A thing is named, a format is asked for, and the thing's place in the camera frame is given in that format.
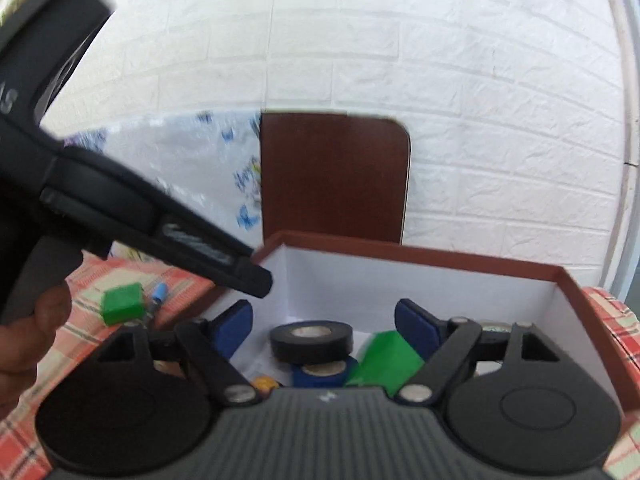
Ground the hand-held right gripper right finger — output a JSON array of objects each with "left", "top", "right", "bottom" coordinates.
[{"left": 394, "top": 298, "right": 562, "bottom": 407}]

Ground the black tape roll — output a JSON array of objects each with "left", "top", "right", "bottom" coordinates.
[{"left": 270, "top": 321, "right": 354, "bottom": 365}]

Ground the plaid blanket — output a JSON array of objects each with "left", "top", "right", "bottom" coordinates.
[{"left": 0, "top": 252, "right": 640, "bottom": 480}]

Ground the blue marker pen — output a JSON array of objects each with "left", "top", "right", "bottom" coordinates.
[{"left": 148, "top": 282, "right": 169, "bottom": 314}]

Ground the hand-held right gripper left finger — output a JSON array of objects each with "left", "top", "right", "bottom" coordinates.
[{"left": 95, "top": 299, "right": 264, "bottom": 407}]

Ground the brown cardboard box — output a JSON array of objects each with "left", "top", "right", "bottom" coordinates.
[{"left": 192, "top": 230, "right": 627, "bottom": 413}]

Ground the brown chair back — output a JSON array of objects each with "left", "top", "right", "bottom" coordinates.
[{"left": 260, "top": 112, "right": 413, "bottom": 247}]

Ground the person's left hand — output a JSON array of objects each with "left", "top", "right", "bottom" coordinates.
[{"left": 0, "top": 280, "right": 74, "bottom": 417}]

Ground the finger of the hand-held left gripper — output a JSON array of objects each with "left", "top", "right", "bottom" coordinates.
[{"left": 227, "top": 252, "right": 274, "bottom": 300}]

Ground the blue tape roll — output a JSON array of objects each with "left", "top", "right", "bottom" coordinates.
[{"left": 291, "top": 357, "right": 359, "bottom": 389}]

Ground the floral plastic cover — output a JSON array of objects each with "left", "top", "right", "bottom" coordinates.
[{"left": 64, "top": 109, "right": 264, "bottom": 262}]

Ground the green block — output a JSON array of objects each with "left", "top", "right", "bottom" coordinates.
[
  {"left": 100, "top": 282, "right": 147, "bottom": 326},
  {"left": 345, "top": 330, "right": 427, "bottom": 397}
]

